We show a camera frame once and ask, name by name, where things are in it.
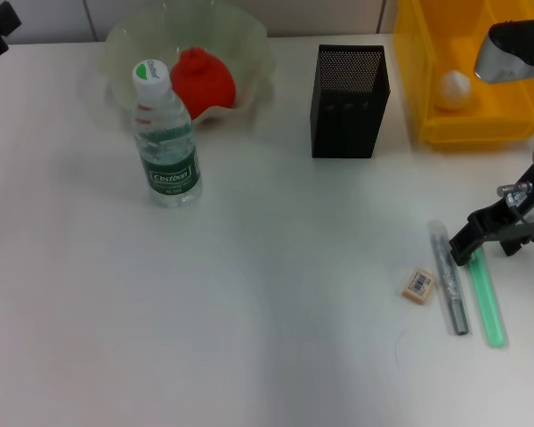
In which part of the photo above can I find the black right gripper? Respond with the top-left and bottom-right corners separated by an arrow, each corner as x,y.
448,179 -> 534,268

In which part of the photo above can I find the beige eraser with barcode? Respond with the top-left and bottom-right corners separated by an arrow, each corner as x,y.
400,267 -> 439,306

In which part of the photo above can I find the green pen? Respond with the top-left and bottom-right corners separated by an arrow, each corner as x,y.
466,246 -> 509,350

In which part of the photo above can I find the white paper ball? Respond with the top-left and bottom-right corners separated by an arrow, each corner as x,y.
435,69 -> 473,110

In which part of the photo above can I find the clear water bottle green label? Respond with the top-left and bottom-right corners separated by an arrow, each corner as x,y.
131,59 -> 204,210

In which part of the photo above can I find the grey pen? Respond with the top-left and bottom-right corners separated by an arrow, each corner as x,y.
428,219 -> 471,337

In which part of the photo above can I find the black mesh pen holder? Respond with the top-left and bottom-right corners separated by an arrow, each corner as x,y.
311,44 -> 392,159

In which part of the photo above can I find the translucent green fruit bowl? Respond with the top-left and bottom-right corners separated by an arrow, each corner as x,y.
98,0 -> 279,131

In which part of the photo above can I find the yellow plastic bin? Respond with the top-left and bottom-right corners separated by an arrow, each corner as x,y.
392,0 -> 534,149

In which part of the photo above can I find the grey right gripper cable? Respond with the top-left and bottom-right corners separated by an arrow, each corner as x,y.
496,181 -> 534,239

